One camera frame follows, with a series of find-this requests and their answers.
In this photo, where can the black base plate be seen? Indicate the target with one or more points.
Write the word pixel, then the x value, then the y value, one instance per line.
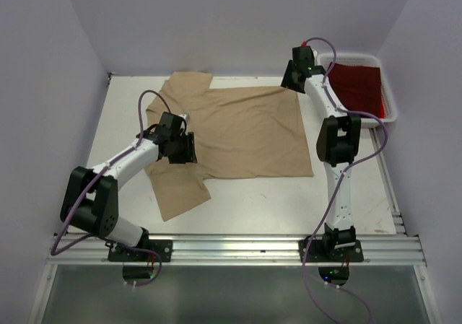
pixel 318 254
pixel 151 251

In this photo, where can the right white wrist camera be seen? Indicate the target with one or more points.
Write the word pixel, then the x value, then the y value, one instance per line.
pixel 315 55

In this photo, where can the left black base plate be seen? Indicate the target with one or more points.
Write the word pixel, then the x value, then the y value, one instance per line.
pixel 151 251

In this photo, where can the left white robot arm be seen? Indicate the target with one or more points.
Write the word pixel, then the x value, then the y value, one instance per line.
pixel 91 198

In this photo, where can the white plastic basket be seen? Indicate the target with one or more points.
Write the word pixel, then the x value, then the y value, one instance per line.
pixel 362 59

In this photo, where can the beige t shirt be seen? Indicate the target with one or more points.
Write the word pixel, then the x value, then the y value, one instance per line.
pixel 239 133

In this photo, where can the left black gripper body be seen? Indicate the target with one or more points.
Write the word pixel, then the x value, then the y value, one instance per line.
pixel 179 151

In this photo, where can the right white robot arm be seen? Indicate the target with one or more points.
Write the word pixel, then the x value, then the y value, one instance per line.
pixel 336 147

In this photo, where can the red t shirt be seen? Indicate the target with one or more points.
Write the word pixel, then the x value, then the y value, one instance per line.
pixel 358 88

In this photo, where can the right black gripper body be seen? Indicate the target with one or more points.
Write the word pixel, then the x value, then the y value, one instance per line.
pixel 299 89

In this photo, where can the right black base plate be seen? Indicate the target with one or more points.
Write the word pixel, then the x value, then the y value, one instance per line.
pixel 318 254

